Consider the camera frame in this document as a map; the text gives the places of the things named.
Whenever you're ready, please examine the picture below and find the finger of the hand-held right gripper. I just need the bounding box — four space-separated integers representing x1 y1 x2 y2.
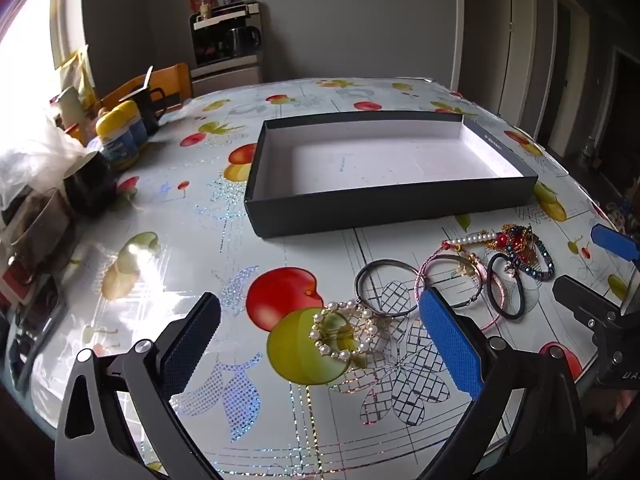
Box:
552 275 626 331
591 224 640 262

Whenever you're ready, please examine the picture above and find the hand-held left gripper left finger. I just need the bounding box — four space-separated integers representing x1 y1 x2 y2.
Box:
54 291 223 480

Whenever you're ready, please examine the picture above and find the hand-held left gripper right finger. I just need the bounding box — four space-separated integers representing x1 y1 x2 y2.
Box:
417 287 588 480

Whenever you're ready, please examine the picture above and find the blue beaded bracelet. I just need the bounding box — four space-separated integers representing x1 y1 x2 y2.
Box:
520 237 556 282

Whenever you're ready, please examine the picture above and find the black hair tie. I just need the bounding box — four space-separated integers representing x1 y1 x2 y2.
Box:
487 252 524 321

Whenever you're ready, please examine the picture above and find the thin dark cord bracelet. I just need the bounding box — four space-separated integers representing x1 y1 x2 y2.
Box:
422 254 485 308

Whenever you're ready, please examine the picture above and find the pink cord bracelet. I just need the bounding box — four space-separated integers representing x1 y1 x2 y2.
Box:
414 242 503 331

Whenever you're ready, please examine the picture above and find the red gold bead ornament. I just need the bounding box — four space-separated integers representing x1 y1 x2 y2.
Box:
485 224 541 266

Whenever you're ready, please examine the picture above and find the pearl hair clip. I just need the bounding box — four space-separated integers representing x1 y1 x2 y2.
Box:
440 230 501 253

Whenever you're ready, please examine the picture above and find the grey hair tie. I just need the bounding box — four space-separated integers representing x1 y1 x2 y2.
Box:
355 259 426 318

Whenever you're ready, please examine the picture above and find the pearl bracelet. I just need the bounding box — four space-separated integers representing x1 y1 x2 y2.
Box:
311 299 381 365

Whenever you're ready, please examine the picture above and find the black cardboard box tray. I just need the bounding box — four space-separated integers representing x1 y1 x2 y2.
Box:
244 111 539 239

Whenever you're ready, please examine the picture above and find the fruit printed tablecloth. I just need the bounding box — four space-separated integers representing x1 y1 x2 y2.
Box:
30 77 631 480

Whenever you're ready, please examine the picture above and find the metal pot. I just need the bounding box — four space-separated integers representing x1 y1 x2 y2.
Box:
0 187 76 271

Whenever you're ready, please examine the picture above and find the black cup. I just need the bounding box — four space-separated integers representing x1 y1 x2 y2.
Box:
62 151 118 216

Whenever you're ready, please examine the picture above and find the yellow lid bottle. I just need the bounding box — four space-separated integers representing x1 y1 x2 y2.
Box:
127 110 150 153
95 101 141 171

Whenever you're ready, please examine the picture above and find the white door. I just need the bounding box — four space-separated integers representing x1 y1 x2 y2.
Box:
462 0 538 126

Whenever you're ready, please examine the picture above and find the clear plastic bag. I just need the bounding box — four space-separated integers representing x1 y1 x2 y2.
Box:
0 110 86 206

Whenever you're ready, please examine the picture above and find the wooden chair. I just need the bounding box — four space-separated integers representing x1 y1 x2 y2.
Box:
97 62 193 116

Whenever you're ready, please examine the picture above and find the grey small cabinet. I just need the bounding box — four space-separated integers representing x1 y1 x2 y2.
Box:
190 57 263 98

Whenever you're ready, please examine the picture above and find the white cup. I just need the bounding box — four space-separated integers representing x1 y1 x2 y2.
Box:
54 86 88 128

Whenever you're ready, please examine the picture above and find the yellow bag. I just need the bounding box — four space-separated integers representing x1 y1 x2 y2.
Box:
60 47 93 101

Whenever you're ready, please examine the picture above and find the black kettle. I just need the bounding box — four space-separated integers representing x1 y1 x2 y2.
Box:
225 26 263 58

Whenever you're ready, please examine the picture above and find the black coffee machine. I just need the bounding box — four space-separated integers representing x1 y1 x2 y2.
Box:
189 1 263 67

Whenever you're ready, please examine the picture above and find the window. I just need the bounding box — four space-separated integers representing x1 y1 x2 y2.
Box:
0 0 86 161

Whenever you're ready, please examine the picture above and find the black mug with handle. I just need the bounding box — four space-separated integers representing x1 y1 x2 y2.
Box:
119 87 166 136

